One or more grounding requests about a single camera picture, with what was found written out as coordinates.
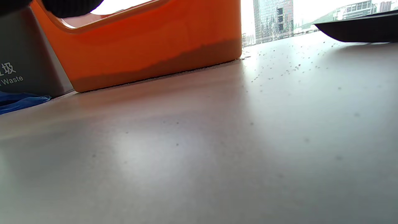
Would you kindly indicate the person's right hand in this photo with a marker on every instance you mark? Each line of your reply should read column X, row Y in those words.
column 68, row 7

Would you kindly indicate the blue plastic bag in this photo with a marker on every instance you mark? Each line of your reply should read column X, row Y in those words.
column 18, row 102

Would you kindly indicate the orange plastic litter box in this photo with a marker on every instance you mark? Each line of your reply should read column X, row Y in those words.
column 149, row 37

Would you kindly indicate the grey plastic trash bin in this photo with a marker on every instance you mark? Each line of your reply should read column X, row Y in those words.
column 28, row 56

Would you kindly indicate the black slotted litter scoop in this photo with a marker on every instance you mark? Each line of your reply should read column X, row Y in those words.
column 360, row 29

